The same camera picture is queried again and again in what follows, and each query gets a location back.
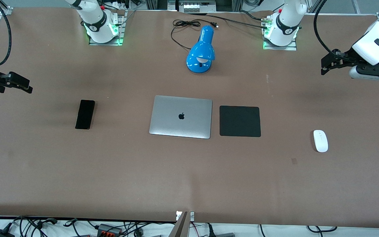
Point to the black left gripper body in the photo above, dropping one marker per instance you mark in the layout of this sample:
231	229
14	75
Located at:
346	56

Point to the black smartphone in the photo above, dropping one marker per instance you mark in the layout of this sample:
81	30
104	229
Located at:
85	114

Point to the white computer mouse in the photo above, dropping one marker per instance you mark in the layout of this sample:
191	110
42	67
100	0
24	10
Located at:
320	141

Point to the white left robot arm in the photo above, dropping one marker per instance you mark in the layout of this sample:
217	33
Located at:
286	23

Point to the black mouse pad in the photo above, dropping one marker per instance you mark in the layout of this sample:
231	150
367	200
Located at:
240	121

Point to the blue desk lamp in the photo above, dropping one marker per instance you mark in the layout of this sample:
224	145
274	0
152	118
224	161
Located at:
202	49

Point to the white power strip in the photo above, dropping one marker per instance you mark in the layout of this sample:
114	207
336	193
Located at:
196	6

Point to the black power adapter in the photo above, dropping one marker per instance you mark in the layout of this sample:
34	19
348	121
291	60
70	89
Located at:
0	233

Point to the silver closed laptop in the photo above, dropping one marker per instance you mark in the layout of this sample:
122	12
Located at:
179	115

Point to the orange black connector block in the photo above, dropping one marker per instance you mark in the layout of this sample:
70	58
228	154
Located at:
109	229

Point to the black power plug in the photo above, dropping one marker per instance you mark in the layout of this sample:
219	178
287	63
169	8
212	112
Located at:
210	230

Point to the aluminium arm base plate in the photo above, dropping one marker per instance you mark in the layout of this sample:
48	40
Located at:
293	46
120	36

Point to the small metal bracket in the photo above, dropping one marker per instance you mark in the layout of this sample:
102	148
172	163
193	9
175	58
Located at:
191	216

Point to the brown slanted post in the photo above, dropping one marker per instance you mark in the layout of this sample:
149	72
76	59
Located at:
180	227

